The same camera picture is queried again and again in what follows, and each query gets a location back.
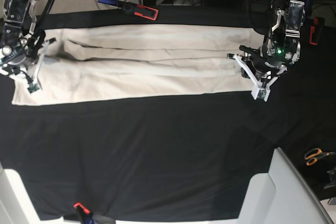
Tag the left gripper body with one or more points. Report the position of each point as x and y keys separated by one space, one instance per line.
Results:
x=264 y=62

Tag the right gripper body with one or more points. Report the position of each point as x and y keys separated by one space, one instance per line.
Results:
x=15 y=60

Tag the cream white T-shirt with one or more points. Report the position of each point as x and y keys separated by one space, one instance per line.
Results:
x=135 y=61

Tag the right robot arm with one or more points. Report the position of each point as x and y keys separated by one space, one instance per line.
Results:
x=21 y=36

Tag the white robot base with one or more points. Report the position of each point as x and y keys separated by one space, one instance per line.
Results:
x=16 y=205
x=236 y=184

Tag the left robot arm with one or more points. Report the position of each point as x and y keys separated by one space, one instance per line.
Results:
x=287 y=18

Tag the orange black clamp right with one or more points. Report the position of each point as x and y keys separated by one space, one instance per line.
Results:
x=316 y=30

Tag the black table cloth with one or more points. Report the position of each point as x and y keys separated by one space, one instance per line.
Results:
x=88 y=152

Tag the blue orange clamp top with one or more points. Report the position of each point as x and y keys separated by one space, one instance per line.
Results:
x=133 y=9

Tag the orange blue clamp bottom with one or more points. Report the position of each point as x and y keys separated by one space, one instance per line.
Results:
x=85 y=216

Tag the orange handled scissors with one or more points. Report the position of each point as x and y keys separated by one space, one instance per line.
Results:
x=316 y=154

